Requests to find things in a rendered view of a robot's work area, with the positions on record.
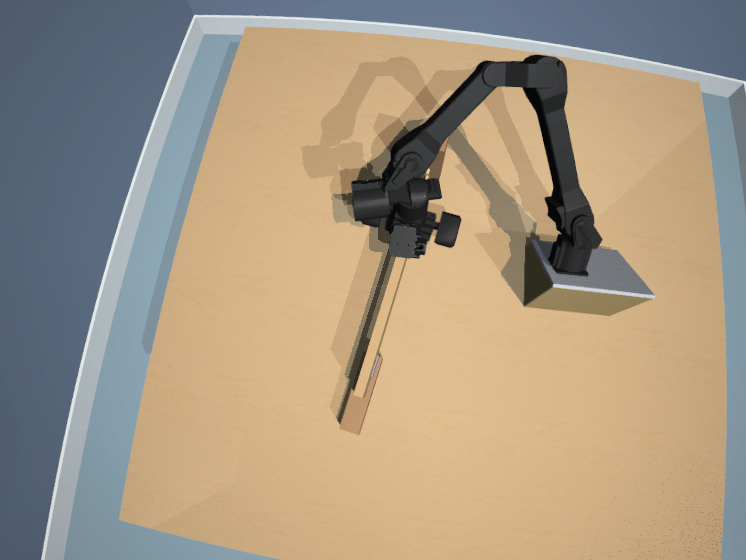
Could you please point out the brown wooden post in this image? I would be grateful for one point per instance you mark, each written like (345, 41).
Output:
(356, 407)

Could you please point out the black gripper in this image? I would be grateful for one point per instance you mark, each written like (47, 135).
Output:
(447, 227)

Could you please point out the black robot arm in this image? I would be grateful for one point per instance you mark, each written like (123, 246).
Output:
(544, 82)

